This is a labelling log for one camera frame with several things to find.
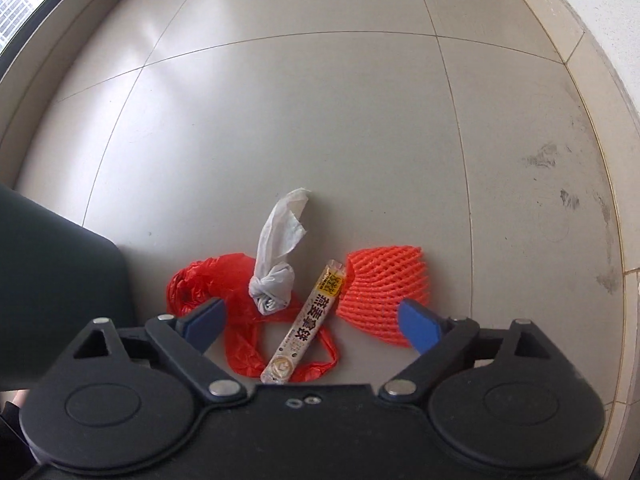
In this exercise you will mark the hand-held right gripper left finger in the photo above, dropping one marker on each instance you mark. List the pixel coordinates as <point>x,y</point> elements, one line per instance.
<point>205,321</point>

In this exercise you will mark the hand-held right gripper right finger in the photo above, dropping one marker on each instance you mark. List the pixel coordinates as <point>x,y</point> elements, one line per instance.
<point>417,325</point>

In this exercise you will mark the long striped snack stick wrapper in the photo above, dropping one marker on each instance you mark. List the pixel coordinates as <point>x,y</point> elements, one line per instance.
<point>305,325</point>

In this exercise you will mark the dark green trash bin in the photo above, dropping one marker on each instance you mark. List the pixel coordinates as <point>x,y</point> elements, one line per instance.
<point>55,280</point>

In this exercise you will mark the red plastic bag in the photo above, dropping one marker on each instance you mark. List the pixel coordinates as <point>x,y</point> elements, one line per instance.
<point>215,275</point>

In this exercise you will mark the orange foam fruit net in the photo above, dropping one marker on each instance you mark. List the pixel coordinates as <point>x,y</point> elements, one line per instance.
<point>380,285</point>

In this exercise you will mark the white knotted plastic bag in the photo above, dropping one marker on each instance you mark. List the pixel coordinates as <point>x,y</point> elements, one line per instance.
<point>275,240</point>

